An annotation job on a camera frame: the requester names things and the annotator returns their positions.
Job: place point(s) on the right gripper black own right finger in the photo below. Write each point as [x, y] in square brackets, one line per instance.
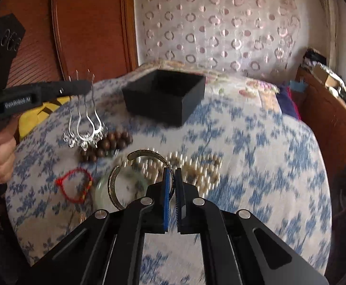
[185, 194]

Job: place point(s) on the wooden slatted headboard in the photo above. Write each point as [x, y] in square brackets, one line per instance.
[65, 36]

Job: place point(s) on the pale green jade bangle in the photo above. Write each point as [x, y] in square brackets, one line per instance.
[129, 186]

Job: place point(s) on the silver hair fork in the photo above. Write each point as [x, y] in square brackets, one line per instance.
[89, 128]

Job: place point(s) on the black jewelry box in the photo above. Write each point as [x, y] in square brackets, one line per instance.
[165, 96]

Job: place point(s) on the person's left hand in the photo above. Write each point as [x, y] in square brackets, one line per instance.
[7, 149]

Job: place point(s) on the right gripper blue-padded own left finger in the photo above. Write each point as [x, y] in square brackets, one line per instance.
[158, 217]

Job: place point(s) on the blue floral white bedspread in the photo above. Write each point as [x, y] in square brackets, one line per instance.
[262, 215]

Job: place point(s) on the silver hair pin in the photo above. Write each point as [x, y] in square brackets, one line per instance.
[69, 136]

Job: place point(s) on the sheer circle-patterned curtain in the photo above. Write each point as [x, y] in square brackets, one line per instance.
[261, 39]

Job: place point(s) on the yellow black cloth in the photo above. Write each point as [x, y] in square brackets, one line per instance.
[33, 117]

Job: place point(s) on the pink floral quilted pillow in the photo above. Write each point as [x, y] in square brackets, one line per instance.
[242, 89]

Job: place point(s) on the cardboard box on cabinet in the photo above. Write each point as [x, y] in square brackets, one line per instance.
[326, 76]

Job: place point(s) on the wooden side cabinet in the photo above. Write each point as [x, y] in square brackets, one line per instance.
[326, 116]

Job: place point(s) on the dark blue pillow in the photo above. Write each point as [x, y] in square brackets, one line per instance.
[286, 103]

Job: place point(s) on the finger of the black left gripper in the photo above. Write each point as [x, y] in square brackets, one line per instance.
[55, 90]

